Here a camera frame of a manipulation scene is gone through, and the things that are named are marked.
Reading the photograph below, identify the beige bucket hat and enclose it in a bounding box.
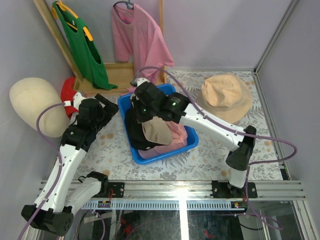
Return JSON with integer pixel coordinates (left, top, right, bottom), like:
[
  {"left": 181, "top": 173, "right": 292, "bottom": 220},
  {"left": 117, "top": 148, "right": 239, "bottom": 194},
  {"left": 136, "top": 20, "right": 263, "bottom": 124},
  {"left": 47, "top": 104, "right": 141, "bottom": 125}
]
[{"left": 196, "top": 73, "right": 253, "bottom": 124}]

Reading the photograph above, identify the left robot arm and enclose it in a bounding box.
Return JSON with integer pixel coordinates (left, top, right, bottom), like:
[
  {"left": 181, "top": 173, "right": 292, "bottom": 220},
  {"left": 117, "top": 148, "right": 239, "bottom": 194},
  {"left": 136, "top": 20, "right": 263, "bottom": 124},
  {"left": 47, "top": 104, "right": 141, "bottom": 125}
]
[{"left": 21, "top": 92, "right": 119, "bottom": 237}]

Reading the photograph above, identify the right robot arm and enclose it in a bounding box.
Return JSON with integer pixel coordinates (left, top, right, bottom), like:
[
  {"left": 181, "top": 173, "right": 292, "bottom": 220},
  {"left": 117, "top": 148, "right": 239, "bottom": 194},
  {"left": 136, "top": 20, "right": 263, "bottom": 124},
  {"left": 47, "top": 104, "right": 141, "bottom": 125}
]
[{"left": 130, "top": 78, "right": 257, "bottom": 198}]

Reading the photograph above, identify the red cloth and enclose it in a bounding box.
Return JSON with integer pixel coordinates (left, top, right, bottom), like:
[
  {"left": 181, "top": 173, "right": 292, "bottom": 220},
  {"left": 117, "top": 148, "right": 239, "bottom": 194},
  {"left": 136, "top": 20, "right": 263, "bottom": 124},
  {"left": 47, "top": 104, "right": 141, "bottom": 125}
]
[{"left": 60, "top": 77, "right": 78, "bottom": 118}]

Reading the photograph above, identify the wooden clothes rack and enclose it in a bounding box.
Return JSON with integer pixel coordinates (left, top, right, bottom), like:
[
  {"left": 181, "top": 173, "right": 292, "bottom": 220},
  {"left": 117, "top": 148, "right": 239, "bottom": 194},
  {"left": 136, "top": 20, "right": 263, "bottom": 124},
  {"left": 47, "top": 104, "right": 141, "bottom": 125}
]
[{"left": 33, "top": 0, "right": 167, "bottom": 96}]

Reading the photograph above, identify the black hat in bin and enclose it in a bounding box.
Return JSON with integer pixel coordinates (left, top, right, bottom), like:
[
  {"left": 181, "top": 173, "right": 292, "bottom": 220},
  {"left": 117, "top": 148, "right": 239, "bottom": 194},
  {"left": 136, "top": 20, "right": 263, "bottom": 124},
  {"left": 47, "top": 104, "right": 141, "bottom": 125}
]
[{"left": 124, "top": 107, "right": 161, "bottom": 151}]

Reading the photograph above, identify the pink cloth in bin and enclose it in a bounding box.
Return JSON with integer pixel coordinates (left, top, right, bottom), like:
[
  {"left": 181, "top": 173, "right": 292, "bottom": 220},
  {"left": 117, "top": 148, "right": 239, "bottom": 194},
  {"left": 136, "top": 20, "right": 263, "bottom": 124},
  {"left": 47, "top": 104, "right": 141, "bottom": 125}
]
[{"left": 138, "top": 121, "right": 188, "bottom": 159}]

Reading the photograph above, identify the floral table mat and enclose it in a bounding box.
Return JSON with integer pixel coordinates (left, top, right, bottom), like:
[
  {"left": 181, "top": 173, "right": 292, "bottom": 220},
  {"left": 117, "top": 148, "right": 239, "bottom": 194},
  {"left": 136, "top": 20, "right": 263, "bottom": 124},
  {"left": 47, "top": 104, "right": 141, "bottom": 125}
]
[{"left": 73, "top": 71, "right": 283, "bottom": 181}]

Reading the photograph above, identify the green tank top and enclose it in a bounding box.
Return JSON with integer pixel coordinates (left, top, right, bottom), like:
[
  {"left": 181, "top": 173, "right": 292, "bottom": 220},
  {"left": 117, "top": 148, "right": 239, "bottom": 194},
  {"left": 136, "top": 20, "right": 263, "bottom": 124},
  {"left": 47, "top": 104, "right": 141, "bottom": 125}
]
[{"left": 52, "top": 1, "right": 118, "bottom": 91}]

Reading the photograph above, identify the pink t-shirt on hanger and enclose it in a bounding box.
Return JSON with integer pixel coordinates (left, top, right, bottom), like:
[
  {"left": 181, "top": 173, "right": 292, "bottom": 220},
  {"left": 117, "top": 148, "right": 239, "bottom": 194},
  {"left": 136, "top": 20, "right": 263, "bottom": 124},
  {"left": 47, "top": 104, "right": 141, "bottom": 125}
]
[{"left": 111, "top": 4, "right": 175, "bottom": 72}]

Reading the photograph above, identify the cream foam mannequin head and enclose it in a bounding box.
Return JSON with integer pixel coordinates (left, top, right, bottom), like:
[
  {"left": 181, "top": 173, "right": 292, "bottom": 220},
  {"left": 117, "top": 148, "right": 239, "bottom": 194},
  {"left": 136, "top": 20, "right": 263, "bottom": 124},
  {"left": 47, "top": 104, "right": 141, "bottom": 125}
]
[{"left": 9, "top": 77, "right": 70, "bottom": 138}]

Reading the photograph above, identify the yellow hanger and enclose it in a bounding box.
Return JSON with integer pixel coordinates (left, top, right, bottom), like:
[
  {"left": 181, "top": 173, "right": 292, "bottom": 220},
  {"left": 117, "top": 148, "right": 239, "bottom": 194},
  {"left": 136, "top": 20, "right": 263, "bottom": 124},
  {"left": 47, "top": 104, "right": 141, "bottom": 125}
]
[{"left": 51, "top": 0, "right": 94, "bottom": 42}]

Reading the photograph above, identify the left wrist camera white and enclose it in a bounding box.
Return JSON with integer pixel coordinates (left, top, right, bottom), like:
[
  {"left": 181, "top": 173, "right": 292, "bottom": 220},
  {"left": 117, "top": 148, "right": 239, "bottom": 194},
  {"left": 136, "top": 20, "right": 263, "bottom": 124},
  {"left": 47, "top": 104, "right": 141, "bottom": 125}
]
[{"left": 60, "top": 91, "right": 86, "bottom": 116}]

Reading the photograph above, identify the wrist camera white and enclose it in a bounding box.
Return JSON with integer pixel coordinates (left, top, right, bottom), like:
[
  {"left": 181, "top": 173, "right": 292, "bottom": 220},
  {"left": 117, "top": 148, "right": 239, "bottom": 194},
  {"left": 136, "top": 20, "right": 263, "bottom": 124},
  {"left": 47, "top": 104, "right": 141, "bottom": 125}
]
[
  {"left": 60, "top": 91, "right": 86, "bottom": 116},
  {"left": 130, "top": 77, "right": 150, "bottom": 87}
]

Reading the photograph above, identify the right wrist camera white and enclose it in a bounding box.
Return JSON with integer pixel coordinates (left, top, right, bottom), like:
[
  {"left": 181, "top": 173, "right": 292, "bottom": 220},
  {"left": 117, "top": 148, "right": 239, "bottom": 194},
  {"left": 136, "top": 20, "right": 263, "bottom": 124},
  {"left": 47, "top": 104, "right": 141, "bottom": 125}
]
[{"left": 130, "top": 77, "right": 150, "bottom": 87}]

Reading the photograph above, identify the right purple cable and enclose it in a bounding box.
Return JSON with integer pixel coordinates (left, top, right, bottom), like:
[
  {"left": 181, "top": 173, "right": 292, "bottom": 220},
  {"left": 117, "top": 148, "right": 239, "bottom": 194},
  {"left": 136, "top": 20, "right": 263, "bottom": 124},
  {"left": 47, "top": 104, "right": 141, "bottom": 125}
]
[{"left": 129, "top": 66, "right": 298, "bottom": 231}]

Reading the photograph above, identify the aluminium rail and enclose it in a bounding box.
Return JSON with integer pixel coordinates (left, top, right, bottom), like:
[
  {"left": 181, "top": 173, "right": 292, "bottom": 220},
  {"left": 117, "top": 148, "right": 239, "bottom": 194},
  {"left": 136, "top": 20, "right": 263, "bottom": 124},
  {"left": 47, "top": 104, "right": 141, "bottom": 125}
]
[{"left": 35, "top": 177, "right": 306, "bottom": 214}]

